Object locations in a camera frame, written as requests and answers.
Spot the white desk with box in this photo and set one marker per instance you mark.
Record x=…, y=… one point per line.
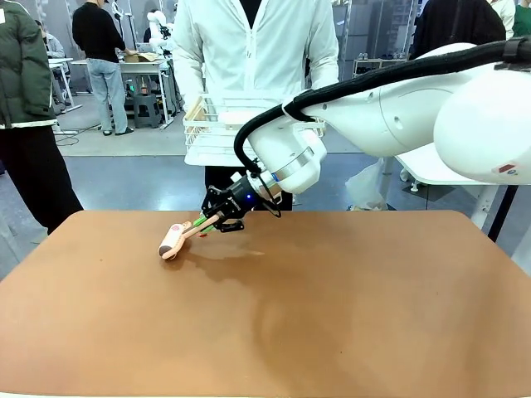
x=141, y=66

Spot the person in black sweater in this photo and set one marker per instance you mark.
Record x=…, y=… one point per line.
x=97, y=37

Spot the low shelf with shoes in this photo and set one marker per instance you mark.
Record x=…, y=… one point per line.
x=375, y=62

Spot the white plastic drain tray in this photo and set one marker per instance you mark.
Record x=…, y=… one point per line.
x=211, y=159

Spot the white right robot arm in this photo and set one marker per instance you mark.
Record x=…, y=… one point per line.
x=373, y=116

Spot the seated person in grey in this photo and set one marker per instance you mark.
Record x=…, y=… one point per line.
x=54, y=45

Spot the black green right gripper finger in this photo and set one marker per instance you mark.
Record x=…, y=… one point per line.
x=215, y=201
x=230, y=226

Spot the small white desk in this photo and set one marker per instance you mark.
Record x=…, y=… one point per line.
x=58, y=62

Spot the white plastic bag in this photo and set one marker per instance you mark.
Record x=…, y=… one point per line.
x=367, y=186

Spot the white table with black leg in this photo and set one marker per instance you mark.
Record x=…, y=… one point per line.
x=423, y=170

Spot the person in green top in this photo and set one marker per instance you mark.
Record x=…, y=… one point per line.
x=522, y=20

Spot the person in green puffer jacket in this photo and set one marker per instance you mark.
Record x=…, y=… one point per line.
x=20, y=62

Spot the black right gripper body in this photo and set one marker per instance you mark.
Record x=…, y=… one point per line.
x=245, y=195

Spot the person in white top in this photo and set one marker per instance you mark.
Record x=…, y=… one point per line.
x=506, y=12

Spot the cardboard box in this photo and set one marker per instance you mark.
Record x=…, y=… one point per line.
x=141, y=58

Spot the person in white jacket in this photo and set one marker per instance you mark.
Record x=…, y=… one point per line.
x=249, y=49

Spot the grey step stool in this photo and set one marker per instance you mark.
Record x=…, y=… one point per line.
x=146, y=110

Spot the person in dark coat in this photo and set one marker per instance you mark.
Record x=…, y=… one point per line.
x=456, y=20

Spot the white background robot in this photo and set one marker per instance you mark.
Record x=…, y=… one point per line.
x=157, y=39

